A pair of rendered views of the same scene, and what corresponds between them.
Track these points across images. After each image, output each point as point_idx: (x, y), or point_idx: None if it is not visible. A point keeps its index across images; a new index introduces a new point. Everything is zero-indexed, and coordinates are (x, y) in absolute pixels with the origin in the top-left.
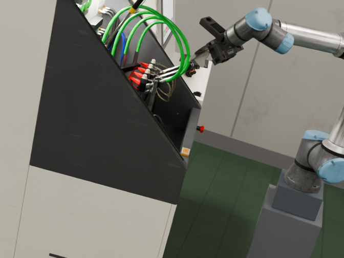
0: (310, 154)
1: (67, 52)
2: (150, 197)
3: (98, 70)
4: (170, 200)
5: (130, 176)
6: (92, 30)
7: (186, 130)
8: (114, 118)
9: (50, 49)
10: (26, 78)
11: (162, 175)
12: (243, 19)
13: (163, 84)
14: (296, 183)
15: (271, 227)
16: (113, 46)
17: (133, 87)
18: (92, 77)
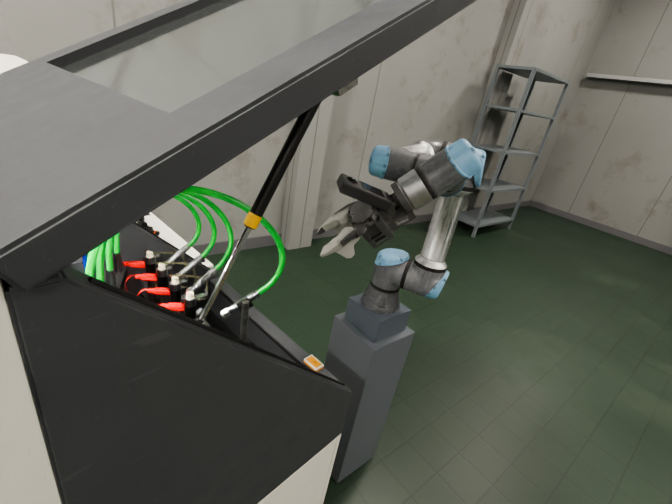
0: (406, 279)
1: (119, 409)
2: (314, 455)
3: (214, 383)
4: (336, 435)
5: (289, 462)
6: (171, 316)
7: (257, 323)
8: (259, 423)
9: (56, 440)
10: None
11: (327, 423)
12: (448, 167)
13: None
14: (389, 309)
15: (380, 360)
16: (98, 273)
17: (277, 356)
18: (203, 403)
